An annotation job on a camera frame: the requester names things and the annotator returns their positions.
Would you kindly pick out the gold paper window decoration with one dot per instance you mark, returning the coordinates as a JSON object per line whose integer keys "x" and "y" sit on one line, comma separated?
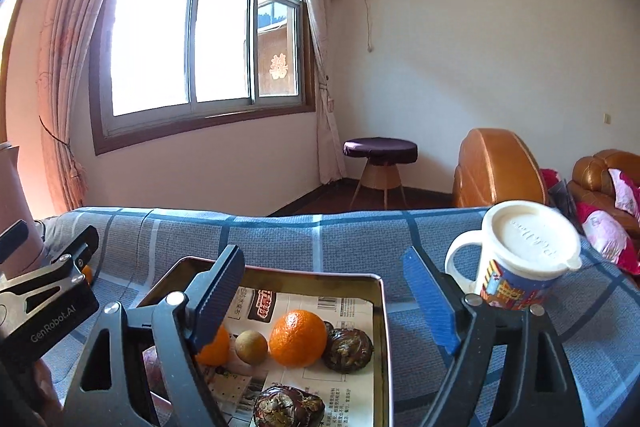
{"x": 276, "y": 67}

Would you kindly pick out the curtain tieback with tassel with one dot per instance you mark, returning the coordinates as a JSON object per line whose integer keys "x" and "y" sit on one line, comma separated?
{"x": 65, "y": 144}

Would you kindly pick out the blue plaid cloth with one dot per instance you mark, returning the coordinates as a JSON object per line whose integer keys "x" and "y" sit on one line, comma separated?
{"x": 350, "y": 247}

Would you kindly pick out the brown framed window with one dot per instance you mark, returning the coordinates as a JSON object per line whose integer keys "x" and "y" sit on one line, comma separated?
{"x": 200, "y": 42}

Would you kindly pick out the brown leather armchair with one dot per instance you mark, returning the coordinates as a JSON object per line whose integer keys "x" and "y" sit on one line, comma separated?
{"x": 495, "y": 169}

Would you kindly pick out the brown leather sofa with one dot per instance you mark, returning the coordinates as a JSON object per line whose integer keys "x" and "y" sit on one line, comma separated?
{"x": 595, "y": 172}

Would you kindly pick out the person's left hand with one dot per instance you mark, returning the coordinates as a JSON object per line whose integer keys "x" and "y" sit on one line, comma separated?
{"x": 46, "y": 384}

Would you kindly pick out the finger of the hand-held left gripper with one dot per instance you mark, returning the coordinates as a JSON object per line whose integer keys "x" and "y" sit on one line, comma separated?
{"x": 70, "y": 252}
{"x": 14, "y": 238}

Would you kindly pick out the purple passion fruit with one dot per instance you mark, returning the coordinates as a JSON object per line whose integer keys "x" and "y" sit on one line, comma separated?
{"x": 152, "y": 367}

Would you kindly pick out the white printed mug with lid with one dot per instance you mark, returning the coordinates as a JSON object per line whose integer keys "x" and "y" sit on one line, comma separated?
{"x": 520, "y": 257}

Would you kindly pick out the pink wide curtain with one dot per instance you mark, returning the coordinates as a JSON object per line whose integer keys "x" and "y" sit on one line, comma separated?
{"x": 65, "y": 82}

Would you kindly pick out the large orange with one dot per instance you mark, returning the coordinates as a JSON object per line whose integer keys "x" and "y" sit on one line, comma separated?
{"x": 297, "y": 338}

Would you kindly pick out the pink narrow curtain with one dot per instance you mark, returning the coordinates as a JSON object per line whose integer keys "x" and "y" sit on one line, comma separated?
{"x": 320, "y": 57}

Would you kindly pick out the brown longan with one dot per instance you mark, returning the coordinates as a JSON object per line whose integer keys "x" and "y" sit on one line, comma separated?
{"x": 251, "y": 347}

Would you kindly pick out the round stool with purple cover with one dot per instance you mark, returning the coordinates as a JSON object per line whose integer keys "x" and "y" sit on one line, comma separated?
{"x": 380, "y": 152}

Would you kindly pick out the pink electric kettle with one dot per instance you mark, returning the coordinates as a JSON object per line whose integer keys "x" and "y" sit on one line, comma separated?
{"x": 12, "y": 207}

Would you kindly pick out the newspaper lining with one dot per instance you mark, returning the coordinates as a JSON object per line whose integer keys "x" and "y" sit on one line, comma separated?
{"x": 345, "y": 397}

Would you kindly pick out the small tangerine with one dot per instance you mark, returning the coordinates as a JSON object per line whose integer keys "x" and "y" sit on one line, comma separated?
{"x": 87, "y": 274}
{"x": 217, "y": 349}

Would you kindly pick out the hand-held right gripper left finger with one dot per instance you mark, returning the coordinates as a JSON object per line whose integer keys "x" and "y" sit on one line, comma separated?
{"x": 220, "y": 302}

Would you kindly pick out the pink floral cushion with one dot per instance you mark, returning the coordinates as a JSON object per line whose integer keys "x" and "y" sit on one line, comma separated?
{"x": 625, "y": 189}
{"x": 605, "y": 232}

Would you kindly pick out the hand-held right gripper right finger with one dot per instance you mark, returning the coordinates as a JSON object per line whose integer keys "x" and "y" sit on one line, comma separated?
{"x": 432, "y": 302}

